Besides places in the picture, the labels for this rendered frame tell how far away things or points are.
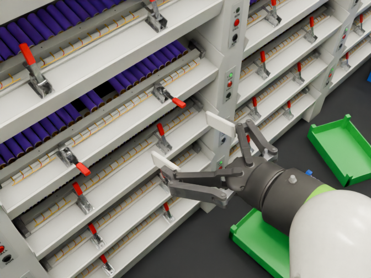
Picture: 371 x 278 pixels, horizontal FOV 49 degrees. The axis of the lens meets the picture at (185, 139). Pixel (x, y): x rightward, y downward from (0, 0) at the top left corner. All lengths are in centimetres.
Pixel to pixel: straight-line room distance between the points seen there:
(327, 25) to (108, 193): 102
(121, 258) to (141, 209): 23
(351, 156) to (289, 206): 139
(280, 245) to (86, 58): 110
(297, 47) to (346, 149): 65
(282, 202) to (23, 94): 46
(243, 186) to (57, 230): 55
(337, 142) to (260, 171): 139
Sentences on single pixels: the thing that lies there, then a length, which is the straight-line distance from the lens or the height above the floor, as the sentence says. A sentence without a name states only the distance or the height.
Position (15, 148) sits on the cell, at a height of 80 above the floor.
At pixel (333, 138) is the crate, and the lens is 200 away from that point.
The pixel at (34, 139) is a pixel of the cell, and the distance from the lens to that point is 91.
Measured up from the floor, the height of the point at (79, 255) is 36.
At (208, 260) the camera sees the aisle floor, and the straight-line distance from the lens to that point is 158.
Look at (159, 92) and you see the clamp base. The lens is 97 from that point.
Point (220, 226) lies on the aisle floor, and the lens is 164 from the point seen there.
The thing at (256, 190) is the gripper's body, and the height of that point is 94.
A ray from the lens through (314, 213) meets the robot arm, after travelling 43.
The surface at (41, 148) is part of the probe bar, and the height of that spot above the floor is 79.
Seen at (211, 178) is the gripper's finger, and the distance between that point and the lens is 65.
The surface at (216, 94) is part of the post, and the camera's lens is 114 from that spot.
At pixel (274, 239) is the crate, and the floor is 0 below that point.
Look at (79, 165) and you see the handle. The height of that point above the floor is 78.
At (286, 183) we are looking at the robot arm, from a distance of 59.
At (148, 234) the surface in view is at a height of 16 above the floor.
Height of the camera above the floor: 145
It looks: 50 degrees down
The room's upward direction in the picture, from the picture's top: straight up
